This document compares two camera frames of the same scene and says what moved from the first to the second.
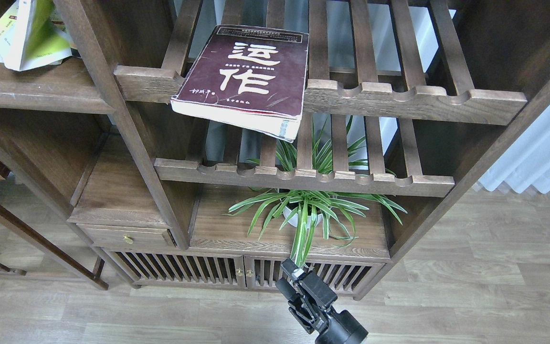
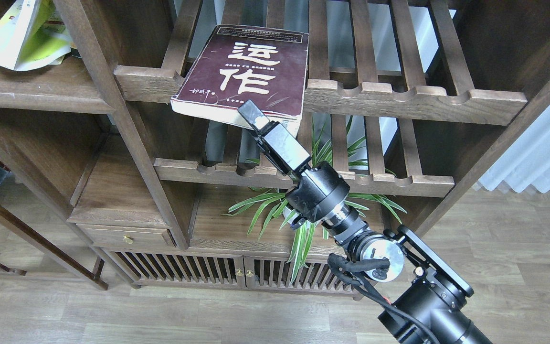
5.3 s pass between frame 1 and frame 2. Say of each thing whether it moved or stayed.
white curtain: stayed
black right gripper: moved
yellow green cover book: moved
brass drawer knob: stayed
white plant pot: stayed
